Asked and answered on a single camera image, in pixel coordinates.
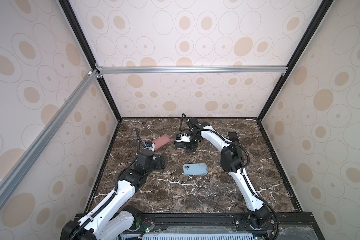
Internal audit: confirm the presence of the right black corner post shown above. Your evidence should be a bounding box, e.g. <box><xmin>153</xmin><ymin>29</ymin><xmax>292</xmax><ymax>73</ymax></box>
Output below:
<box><xmin>258</xmin><ymin>0</ymin><xmax>335</xmax><ymax>122</ymax></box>

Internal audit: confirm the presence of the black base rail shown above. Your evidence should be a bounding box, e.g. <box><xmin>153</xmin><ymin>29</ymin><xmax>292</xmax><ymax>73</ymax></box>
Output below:
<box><xmin>74</xmin><ymin>211</ymin><xmax>325</xmax><ymax>240</ymax></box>

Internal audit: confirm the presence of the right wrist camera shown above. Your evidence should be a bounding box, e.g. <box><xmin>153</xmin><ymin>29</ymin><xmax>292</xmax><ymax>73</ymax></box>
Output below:
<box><xmin>176</xmin><ymin>133</ymin><xmax>191</xmax><ymax>143</ymax></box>

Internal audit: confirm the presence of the horizontal aluminium rail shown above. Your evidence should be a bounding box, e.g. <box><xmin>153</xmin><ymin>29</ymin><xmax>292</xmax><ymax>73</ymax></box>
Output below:
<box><xmin>99</xmin><ymin>65</ymin><xmax>288</xmax><ymax>74</ymax></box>

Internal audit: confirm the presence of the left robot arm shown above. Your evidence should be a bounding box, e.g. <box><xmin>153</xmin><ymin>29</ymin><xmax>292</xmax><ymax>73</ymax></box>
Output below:
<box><xmin>60</xmin><ymin>149</ymin><xmax>167</xmax><ymax>240</ymax></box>

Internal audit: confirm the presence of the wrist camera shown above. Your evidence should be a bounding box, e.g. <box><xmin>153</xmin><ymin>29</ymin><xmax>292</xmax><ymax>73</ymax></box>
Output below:
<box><xmin>144</xmin><ymin>141</ymin><xmax>155</xmax><ymax>152</ymax></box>
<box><xmin>176</xmin><ymin>133</ymin><xmax>191</xmax><ymax>143</ymax></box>

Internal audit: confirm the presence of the black corner frame post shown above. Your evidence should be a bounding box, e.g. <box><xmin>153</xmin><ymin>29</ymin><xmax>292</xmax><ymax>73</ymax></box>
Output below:
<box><xmin>58</xmin><ymin>0</ymin><xmax>123</xmax><ymax>122</ymax></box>

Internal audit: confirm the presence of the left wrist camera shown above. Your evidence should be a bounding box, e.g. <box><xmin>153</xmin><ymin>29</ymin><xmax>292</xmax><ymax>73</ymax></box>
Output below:
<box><xmin>144</xmin><ymin>141</ymin><xmax>155</xmax><ymax>152</ymax></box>

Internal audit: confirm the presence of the pink phone case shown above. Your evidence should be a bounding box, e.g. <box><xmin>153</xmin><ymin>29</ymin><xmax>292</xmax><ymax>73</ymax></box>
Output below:
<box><xmin>153</xmin><ymin>135</ymin><xmax>171</xmax><ymax>151</ymax></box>

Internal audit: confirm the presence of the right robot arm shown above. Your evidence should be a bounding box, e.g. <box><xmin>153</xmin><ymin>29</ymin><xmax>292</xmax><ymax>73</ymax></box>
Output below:
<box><xmin>174</xmin><ymin>114</ymin><xmax>273</xmax><ymax>230</ymax></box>

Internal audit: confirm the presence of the silver phone dark screen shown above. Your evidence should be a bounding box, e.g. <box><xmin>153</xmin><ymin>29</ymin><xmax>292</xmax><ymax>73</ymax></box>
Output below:
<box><xmin>174</xmin><ymin>141</ymin><xmax>187</xmax><ymax>149</ymax></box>

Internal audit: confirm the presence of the diagonal aluminium rail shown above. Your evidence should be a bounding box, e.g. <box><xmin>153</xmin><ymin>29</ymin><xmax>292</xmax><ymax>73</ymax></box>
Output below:
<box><xmin>0</xmin><ymin>69</ymin><xmax>99</xmax><ymax>211</ymax></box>

